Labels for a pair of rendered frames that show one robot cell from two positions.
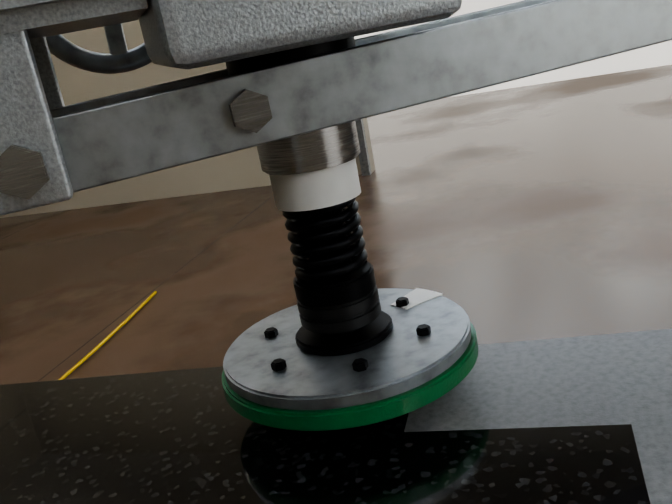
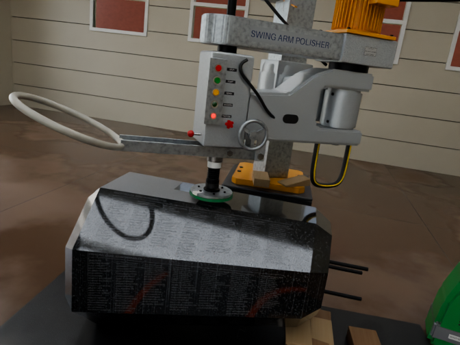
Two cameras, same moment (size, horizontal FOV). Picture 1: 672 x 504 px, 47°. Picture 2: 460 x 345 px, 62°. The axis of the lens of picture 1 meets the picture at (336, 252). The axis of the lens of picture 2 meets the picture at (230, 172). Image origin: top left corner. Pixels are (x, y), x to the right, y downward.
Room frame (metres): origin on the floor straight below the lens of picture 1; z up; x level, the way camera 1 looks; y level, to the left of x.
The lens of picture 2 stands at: (2.44, -0.13, 1.49)
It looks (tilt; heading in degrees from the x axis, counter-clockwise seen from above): 15 degrees down; 173
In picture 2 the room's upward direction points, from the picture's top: 7 degrees clockwise
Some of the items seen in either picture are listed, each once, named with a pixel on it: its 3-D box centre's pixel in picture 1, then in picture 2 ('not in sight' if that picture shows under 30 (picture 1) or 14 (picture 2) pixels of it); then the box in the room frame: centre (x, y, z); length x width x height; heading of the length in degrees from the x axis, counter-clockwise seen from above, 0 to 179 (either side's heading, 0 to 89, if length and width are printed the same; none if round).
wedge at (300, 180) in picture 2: not in sight; (294, 180); (0.03, 0.59, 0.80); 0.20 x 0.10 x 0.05; 114
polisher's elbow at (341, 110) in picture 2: not in sight; (340, 107); (0.45, 0.65, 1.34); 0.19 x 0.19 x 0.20
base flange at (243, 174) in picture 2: not in sight; (269, 176); (-0.17, 0.46, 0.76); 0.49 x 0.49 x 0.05; 77
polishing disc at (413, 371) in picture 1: (346, 344); (211, 191); (0.60, 0.01, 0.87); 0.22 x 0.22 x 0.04
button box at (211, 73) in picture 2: not in sight; (214, 92); (0.73, -0.04, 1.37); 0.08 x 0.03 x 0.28; 103
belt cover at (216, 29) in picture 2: not in sight; (296, 46); (0.52, 0.35, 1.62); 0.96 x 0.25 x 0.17; 103
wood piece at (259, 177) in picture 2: not in sight; (260, 179); (0.06, 0.36, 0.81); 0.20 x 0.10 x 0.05; 175
